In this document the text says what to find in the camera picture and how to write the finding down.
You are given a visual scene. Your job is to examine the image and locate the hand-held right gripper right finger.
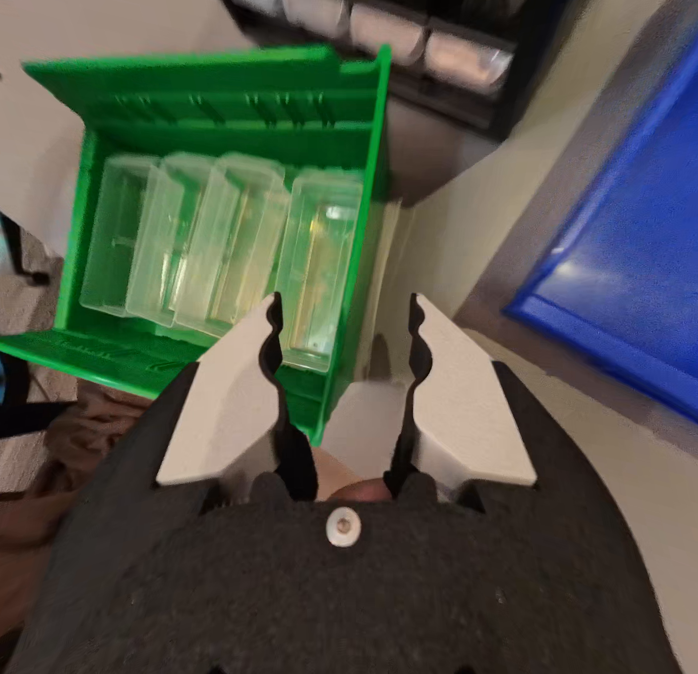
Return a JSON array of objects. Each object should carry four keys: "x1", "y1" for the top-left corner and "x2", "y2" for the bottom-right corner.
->
[{"x1": 383, "y1": 293, "x2": 538, "y2": 490}]

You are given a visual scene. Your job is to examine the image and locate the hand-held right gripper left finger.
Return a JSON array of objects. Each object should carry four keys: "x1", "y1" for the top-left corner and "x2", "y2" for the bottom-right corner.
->
[{"x1": 156, "y1": 291, "x2": 318, "y2": 501}]

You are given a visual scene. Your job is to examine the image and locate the blue plastic bin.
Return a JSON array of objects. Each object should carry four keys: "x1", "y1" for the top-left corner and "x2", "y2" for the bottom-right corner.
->
[{"x1": 502, "y1": 41, "x2": 698, "y2": 425}]

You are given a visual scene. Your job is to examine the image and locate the green plastic bin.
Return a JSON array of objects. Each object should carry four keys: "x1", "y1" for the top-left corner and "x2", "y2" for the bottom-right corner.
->
[{"x1": 0, "y1": 44, "x2": 394, "y2": 449}]

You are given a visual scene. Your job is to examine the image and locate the black drawer cabinet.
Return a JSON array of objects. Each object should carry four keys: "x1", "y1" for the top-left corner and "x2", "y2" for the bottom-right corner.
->
[{"x1": 207, "y1": 0, "x2": 580, "y2": 143}]

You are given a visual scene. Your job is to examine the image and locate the rows of clear cabinet drawers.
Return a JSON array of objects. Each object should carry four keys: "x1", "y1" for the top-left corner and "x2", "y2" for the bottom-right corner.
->
[{"x1": 224, "y1": 0, "x2": 517, "y2": 94}]

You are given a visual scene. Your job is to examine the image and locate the person's right hand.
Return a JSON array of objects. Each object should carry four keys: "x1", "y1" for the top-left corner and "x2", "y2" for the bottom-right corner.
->
[{"x1": 313, "y1": 447, "x2": 393, "y2": 503}]

